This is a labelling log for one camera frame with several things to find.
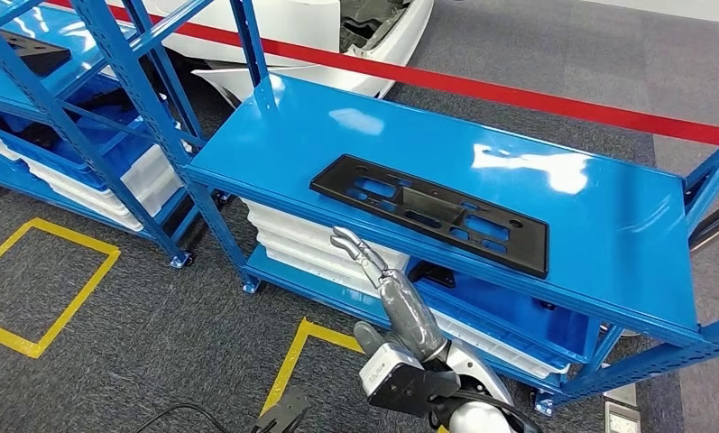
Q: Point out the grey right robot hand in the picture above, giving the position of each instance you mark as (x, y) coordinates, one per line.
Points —
(410, 311)

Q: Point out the black plastic plate bracket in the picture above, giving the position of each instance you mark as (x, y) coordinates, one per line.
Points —
(36, 57)
(526, 251)

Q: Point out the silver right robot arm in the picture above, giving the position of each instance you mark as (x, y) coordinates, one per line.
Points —
(478, 370)

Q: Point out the black curved trim part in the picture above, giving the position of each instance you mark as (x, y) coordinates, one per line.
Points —
(30, 134)
(547, 305)
(434, 276)

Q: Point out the blue metal shelf rack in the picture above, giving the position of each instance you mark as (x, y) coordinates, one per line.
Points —
(395, 137)
(48, 21)

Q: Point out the blue plastic bin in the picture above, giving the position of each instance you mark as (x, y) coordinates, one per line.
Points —
(514, 323)
(120, 149)

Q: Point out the silver floor socket box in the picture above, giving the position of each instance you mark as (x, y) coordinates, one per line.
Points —
(622, 421)
(619, 394)

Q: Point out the red barrier belt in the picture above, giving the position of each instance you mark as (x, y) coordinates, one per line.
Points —
(514, 95)

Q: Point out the white car body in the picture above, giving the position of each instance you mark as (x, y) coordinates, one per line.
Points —
(263, 24)

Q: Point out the dark grey bracket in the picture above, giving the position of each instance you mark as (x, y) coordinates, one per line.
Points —
(284, 412)

